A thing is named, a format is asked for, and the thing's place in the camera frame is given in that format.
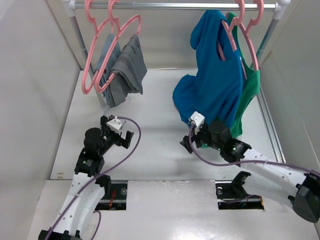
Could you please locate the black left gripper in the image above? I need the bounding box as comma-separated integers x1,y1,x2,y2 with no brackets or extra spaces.
98,117,133,156

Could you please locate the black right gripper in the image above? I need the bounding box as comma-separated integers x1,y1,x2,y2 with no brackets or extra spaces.
179,122,223,153

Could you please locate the blue t shirt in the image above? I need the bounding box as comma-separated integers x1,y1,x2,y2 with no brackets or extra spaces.
172,10,244,127

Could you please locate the pink plastic hanger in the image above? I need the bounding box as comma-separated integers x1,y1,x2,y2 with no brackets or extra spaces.
217,0,246,62

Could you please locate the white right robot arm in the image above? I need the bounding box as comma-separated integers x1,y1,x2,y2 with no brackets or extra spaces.
180,119,320,223

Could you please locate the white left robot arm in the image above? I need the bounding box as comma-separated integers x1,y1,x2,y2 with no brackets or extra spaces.
38,115,134,240

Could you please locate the pink hanger with grey skirt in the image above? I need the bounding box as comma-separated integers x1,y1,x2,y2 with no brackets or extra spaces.
96,0,142,94

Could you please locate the pink hanger far left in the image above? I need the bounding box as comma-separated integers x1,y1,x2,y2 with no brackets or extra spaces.
81,0,116,95

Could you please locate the pink hanger with green top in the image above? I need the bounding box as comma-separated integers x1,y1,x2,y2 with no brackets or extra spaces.
221,0,264,71

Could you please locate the grey pleated skirt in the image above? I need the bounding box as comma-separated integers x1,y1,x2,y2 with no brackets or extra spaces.
107,34,147,108

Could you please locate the light blue denim garment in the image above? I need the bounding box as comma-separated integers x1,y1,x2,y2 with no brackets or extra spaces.
94,33,122,101

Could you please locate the green tank top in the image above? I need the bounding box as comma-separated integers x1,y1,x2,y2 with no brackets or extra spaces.
226,14,260,138

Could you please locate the metal clothes rack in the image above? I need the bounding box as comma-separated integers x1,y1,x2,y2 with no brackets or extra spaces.
55,0,291,110

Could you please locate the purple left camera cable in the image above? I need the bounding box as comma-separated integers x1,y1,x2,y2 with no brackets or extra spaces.
44,116,142,240

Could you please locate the purple camera cable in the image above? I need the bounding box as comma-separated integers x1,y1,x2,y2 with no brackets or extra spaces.
44,116,142,240
187,126,320,180

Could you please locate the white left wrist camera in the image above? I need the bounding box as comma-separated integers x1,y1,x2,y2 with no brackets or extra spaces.
106,118,126,135

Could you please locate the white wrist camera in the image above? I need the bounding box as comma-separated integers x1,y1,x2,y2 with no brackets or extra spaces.
188,111,205,135
106,118,126,135

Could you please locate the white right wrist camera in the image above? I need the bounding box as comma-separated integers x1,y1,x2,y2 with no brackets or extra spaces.
188,111,205,135

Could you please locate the aluminium rail right side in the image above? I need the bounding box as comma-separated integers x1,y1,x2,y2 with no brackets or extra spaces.
257,88,287,164

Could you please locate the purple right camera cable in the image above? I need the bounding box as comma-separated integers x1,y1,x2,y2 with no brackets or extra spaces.
187,126,320,180

